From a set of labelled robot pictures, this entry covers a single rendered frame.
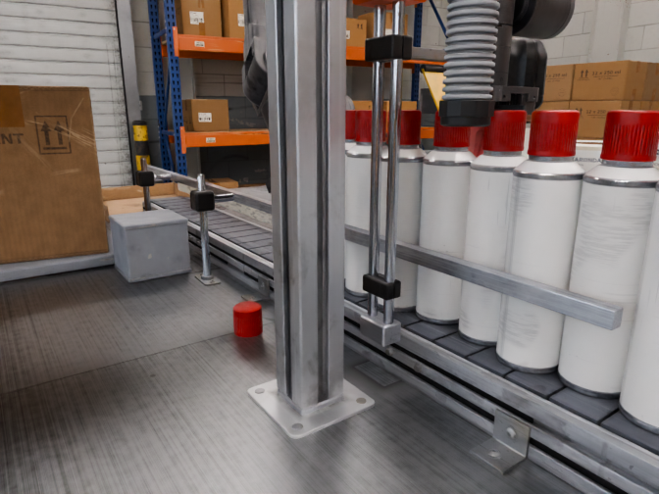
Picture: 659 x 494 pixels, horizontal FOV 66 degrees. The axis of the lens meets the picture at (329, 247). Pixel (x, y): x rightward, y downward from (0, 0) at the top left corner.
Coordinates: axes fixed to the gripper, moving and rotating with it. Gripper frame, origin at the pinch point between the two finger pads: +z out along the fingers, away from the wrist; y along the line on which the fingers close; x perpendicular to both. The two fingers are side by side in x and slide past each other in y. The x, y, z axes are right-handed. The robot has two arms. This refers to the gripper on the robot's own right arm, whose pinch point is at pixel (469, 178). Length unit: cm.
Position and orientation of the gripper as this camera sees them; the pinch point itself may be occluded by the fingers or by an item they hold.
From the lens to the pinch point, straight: 55.6
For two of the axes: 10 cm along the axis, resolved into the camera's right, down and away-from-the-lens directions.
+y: -5.7, -2.2, 7.9
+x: -8.2, 1.5, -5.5
